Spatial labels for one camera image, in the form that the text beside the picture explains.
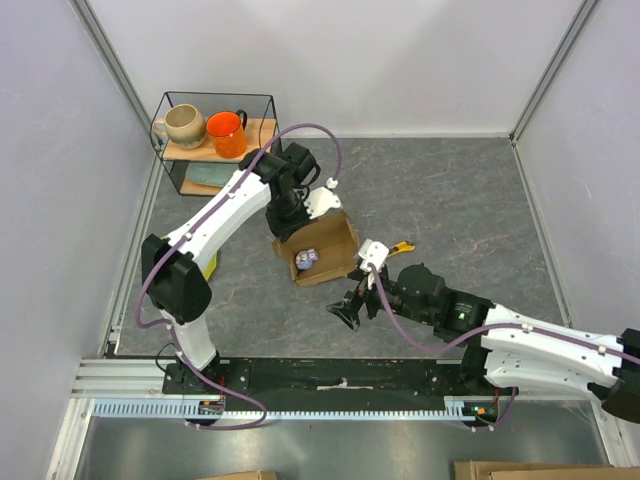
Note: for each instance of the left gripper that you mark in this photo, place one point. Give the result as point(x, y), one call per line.
point(281, 230)

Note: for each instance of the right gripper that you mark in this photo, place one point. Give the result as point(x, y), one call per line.
point(346, 310)

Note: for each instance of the small purple white packet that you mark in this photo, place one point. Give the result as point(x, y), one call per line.
point(305, 259)

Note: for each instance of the brown cardboard express box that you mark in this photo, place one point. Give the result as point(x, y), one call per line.
point(335, 240)

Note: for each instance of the yellow utility knife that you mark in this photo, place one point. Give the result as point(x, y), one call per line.
point(402, 247)

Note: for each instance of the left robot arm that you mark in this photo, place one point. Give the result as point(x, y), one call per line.
point(176, 268)

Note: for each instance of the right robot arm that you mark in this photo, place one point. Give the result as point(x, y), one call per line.
point(503, 349)

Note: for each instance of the light green tray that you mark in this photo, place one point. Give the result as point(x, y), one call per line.
point(212, 174)

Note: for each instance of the yellow-green dotted plate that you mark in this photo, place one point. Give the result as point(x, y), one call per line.
point(211, 266)

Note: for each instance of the orange mug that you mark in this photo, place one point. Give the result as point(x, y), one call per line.
point(227, 132)

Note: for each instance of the beige ceramic mug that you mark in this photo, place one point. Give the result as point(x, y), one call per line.
point(184, 125)

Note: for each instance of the cardboard piece bottom centre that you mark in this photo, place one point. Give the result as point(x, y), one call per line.
point(247, 475)

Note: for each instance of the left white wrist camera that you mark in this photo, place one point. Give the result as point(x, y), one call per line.
point(323, 199)

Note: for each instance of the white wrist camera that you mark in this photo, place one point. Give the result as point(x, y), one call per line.
point(371, 258)
point(323, 199)

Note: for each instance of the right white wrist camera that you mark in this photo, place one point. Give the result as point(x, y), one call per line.
point(371, 258)

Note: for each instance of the black wire wooden shelf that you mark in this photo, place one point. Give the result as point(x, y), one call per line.
point(261, 127)

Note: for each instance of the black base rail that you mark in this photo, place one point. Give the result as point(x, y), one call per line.
point(350, 385)

